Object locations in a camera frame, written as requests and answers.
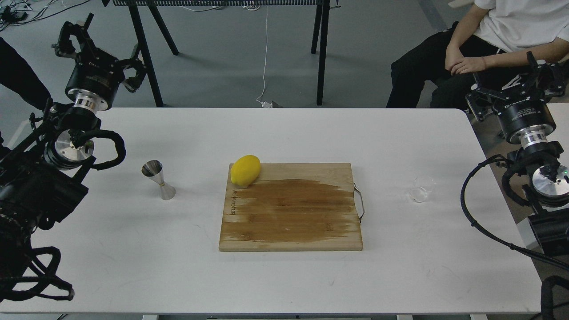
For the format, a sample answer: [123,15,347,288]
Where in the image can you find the white hanging cable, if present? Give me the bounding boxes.
[256,5,282,108]

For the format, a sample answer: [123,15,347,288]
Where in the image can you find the steel double jigger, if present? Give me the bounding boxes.
[141,160,176,200]

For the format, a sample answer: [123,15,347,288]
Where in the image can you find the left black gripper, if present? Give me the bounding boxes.
[52,12,148,111]

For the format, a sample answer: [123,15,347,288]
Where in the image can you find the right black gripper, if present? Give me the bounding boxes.
[466,51,569,144]

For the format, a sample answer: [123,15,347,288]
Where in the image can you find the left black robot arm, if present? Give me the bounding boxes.
[1,13,147,301]

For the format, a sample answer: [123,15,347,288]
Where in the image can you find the wooden cutting board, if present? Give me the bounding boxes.
[219,163,363,252]

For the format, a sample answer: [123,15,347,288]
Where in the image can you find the seated person white shirt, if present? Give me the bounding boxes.
[386,0,569,111]

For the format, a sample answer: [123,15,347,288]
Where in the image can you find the black floor cables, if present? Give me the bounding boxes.
[0,0,92,32]

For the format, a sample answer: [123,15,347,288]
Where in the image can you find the clear glass cup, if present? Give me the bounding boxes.
[407,176,437,203]

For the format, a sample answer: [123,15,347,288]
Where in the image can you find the black metal frame table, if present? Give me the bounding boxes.
[102,0,340,107]

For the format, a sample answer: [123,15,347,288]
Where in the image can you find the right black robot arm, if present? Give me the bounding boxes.
[461,52,568,271]

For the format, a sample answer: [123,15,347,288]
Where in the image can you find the yellow lemon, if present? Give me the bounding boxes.
[230,155,261,187]

